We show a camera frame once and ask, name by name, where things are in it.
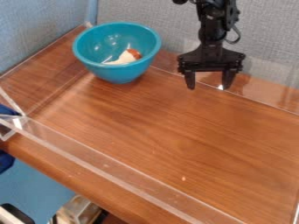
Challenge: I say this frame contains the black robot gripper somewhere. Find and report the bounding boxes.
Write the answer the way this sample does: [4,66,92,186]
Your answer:
[178,45,246,89]

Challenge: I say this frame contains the white plush mushroom toy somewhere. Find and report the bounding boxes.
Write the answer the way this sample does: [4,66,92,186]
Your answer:
[106,48,143,65]

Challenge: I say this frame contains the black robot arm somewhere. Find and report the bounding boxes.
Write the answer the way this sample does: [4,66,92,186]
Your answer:
[172,0,246,89]

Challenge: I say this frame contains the blue plastic bowl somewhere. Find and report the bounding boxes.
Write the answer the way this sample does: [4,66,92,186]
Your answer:
[72,22,162,84]

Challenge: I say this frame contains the clear acrylic tray barrier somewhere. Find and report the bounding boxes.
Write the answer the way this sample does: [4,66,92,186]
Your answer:
[0,32,299,224]

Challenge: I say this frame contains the dark blue cloth object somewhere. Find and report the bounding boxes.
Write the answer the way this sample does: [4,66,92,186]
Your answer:
[0,103,19,174]

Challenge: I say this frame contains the black white object bottom left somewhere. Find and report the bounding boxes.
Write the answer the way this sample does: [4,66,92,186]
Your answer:
[0,204,35,224]

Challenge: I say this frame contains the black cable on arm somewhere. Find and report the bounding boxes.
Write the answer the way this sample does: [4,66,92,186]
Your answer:
[224,24,243,46]

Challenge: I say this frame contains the beige metal frame below table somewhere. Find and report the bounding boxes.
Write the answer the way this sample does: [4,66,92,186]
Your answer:
[48,195,102,224]

